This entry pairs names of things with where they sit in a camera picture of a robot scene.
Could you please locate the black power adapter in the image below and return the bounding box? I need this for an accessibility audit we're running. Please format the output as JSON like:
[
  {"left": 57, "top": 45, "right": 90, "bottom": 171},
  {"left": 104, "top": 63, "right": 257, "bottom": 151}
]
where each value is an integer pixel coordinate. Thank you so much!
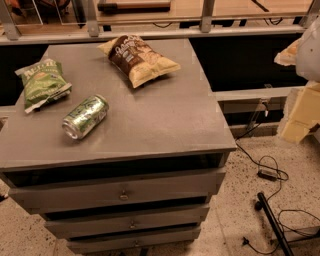
[{"left": 257, "top": 169, "right": 277, "bottom": 181}]

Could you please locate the grey drawer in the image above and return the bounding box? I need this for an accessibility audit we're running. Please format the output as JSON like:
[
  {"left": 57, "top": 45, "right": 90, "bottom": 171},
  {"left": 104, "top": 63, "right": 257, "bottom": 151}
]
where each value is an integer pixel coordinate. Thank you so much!
[
  {"left": 9, "top": 168, "right": 225, "bottom": 214},
  {"left": 45, "top": 204, "right": 209, "bottom": 238},
  {"left": 67, "top": 226, "right": 201, "bottom": 254}
]

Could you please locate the green soda can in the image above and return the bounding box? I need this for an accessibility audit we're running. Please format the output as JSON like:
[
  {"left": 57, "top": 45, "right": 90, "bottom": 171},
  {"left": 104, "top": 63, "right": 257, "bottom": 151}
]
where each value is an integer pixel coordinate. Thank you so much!
[{"left": 62, "top": 95, "right": 109, "bottom": 140}]

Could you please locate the top grey drawer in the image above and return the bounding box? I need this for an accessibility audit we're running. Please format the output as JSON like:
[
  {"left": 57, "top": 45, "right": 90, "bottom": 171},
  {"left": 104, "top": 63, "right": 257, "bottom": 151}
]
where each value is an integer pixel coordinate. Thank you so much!
[{"left": 9, "top": 168, "right": 225, "bottom": 214}]

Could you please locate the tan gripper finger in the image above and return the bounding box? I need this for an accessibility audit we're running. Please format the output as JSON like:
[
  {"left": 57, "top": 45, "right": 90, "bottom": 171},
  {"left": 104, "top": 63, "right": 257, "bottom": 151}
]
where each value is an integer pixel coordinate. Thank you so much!
[
  {"left": 274, "top": 39, "right": 300, "bottom": 66},
  {"left": 279, "top": 82, "right": 320, "bottom": 143}
]

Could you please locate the black floor cable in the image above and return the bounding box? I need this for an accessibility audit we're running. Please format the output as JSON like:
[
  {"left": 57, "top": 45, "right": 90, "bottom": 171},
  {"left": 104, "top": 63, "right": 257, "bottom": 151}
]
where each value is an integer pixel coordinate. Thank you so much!
[{"left": 235, "top": 123, "right": 320, "bottom": 256}]

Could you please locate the bottom grey drawer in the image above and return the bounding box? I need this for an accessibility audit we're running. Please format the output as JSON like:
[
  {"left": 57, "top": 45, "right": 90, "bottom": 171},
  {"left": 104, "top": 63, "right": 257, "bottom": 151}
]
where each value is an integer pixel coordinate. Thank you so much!
[{"left": 67, "top": 226, "right": 201, "bottom": 254}]

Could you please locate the green chip bag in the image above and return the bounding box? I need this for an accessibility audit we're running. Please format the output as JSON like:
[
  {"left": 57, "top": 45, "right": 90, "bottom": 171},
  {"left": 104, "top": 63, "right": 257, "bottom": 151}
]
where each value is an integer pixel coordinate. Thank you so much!
[{"left": 15, "top": 58, "right": 72, "bottom": 114}]

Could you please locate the grey drawer cabinet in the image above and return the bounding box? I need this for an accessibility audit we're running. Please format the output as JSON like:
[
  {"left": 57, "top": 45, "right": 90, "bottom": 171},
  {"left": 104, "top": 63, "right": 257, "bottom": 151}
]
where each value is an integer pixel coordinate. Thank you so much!
[{"left": 0, "top": 39, "right": 235, "bottom": 243}]

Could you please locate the metal railing frame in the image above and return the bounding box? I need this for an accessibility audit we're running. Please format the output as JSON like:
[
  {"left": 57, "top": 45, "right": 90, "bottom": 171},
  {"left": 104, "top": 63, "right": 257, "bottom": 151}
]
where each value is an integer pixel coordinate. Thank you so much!
[{"left": 0, "top": 0, "right": 319, "bottom": 46}]

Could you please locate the black stand leg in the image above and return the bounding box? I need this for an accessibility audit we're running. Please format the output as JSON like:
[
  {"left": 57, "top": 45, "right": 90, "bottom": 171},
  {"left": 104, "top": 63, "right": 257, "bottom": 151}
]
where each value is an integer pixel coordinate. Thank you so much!
[{"left": 257, "top": 192, "right": 294, "bottom": 256}]

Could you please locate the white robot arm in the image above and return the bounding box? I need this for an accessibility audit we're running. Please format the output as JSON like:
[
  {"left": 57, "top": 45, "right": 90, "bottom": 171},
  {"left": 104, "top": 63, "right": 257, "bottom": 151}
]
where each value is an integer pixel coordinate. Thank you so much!
[{"left": 274, "top": 17, "right": 320, "bottom": 143}]

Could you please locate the middle grey drawer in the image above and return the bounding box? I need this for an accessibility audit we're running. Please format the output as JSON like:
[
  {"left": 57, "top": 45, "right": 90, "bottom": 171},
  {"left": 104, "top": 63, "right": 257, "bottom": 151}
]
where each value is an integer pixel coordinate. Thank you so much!
[{"left": 45, "top": 204, "right": 209, "bottom": 238}]

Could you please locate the brown and yellow chip bag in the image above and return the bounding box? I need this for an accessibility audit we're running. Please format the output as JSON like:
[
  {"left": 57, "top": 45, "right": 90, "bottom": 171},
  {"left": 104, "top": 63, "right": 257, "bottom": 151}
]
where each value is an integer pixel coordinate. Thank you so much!
[{"left": 98, "top": 35, "right": 181, "bottom": 88}]

